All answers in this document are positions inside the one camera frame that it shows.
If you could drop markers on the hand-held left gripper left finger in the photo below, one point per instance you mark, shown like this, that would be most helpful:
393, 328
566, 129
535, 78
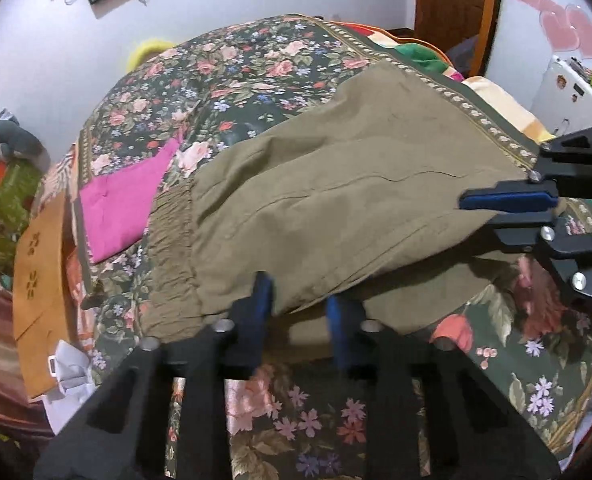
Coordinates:
261, 305

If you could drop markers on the olive green pants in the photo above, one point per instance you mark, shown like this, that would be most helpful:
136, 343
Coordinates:
351, 160

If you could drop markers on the pink heart wall decoration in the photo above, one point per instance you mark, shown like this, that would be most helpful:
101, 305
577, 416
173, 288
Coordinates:
571, 22

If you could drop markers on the pink cloth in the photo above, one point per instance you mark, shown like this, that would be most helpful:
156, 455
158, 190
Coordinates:
120, 200

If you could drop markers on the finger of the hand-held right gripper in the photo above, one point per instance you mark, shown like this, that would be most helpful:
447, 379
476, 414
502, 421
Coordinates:
506, 199
523, 232

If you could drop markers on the green patterned cloth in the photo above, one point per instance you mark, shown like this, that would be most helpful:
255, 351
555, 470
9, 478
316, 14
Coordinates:
13, 195

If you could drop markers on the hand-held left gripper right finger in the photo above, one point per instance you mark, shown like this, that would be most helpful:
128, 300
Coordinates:
338, 330

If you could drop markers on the floral bed blanket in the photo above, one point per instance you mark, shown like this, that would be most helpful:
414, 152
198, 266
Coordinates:
256, 75

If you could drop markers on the wooden door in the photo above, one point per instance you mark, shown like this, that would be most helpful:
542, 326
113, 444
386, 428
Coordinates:
451, 0

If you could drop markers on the colourful striped blanket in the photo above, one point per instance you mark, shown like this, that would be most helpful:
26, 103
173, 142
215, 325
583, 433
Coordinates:
418, 57

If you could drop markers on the white appliance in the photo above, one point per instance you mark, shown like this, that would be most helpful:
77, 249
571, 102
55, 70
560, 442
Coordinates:
566, 95

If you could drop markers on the yellow pillow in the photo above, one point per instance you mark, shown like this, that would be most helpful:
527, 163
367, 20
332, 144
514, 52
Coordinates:
143, 52

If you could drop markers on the orange-brown cloth with flower cutouts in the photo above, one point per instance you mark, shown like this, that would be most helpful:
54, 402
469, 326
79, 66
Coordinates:
40, 300

